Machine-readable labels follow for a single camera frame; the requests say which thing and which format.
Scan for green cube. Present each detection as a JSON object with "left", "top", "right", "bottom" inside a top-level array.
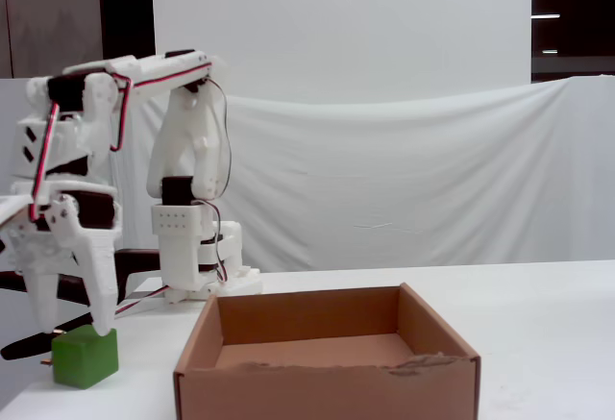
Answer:
[{"left": 51, "top": 326, "right": 120, "bottom": 390}]

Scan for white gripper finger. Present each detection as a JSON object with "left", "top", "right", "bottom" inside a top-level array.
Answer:
[
  {"left": 20, "top": 269, "right": 62, "bottom": 332},
  {"left": 43, "top": 193, "right": 120, "bottom": 336}
]

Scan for red black servo cable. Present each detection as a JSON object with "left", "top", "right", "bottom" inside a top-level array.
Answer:
[
  {"left": 27, "top": 102, "right": 62, "bottom": 223},
  {"left": 109, "top": 63, "right": 213, "bottom": 153},
  {"left": 209, "top": 198, "right": 232, "bottom": 287},
  {"left": 206, "top": 78, "right": 234, "bottom": 203}
]

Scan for large white backdrop board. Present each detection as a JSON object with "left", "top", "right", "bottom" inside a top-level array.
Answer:
[{"left": 150, "top": 0, "right": 533, "bottom": 104}]

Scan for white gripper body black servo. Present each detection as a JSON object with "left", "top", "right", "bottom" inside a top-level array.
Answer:
[{"left": 7, "top": 177, "right": 122, "bottom": 276}]

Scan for red white cable on table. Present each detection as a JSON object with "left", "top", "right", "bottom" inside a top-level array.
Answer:
[{"left": 113, "top": 284, "right": 170, "bottom": 318}]

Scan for brown cardboard box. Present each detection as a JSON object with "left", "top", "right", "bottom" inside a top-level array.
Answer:
[{"left": 173, "top": 282, "right": 481, "bottom": 420}]

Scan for frosted glass panel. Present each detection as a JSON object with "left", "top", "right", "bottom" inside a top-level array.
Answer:
[{"left": 0, "top": 0, "right": 105, "bottom": 80}]

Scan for white draped cloth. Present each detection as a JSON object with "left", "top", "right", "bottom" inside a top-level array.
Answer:
[{"left": 93, "top": 73, "right": 615, "bottom": 272}]

